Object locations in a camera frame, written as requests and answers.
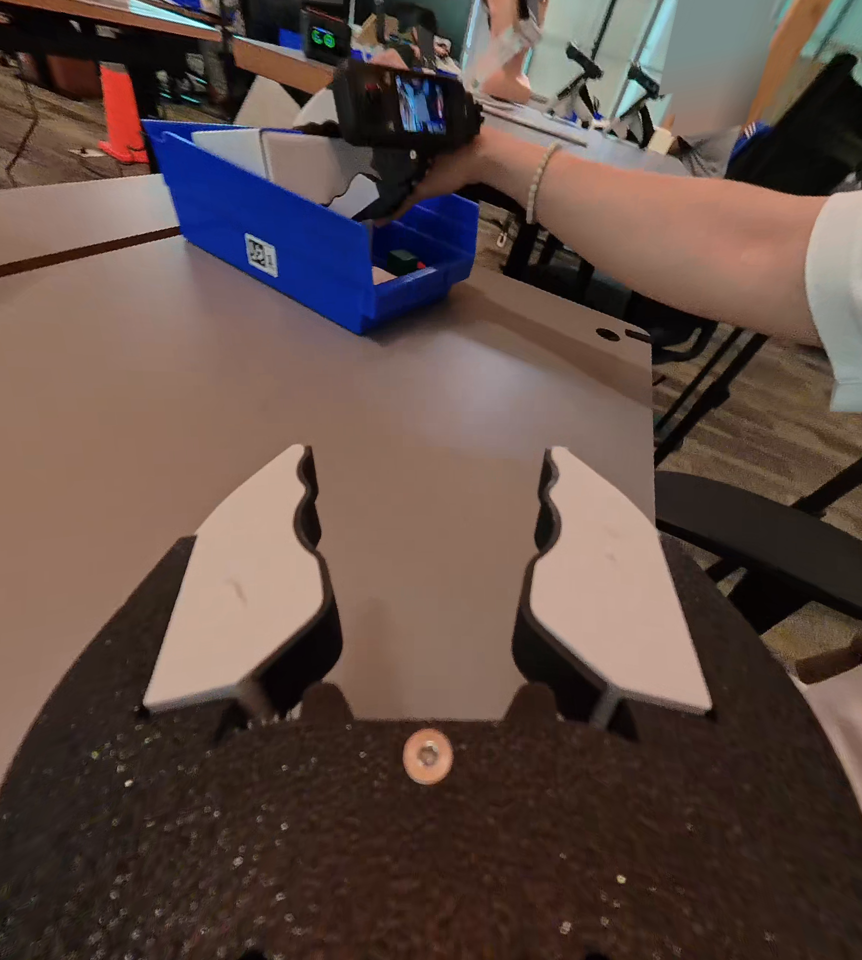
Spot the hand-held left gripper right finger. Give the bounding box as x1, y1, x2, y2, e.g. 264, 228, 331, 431
512, 446, 713, 725

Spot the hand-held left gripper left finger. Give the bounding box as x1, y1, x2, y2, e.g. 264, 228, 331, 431
142, 444, 344, 717

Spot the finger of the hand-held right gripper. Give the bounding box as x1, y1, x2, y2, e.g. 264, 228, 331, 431
324, 172, 381, 220

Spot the blue plastic bin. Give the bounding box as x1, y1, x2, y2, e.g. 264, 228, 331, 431
140, 118, 481, 336

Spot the person's right hand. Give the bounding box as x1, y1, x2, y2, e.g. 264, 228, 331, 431
384, 133, 546, 224

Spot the black device with green display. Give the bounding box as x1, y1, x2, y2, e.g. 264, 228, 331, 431
299, 9, 353, 63

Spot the black office chair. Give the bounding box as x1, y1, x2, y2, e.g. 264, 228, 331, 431
727, 52, 862, 200
654, 471, 862, 635

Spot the orange traffic cone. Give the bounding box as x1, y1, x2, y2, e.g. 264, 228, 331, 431
97, 63, 151, 165

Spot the pale bead bracelet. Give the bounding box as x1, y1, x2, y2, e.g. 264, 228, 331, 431
524, 141, 563, 226

